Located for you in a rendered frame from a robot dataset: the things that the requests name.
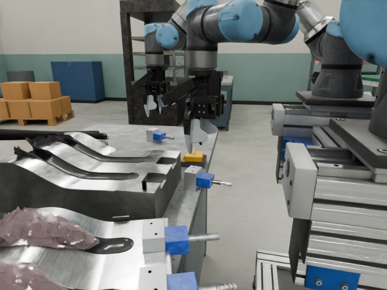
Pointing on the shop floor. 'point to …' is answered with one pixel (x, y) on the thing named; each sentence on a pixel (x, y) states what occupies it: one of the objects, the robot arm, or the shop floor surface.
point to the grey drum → (20, 76)
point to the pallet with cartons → (34, 103)
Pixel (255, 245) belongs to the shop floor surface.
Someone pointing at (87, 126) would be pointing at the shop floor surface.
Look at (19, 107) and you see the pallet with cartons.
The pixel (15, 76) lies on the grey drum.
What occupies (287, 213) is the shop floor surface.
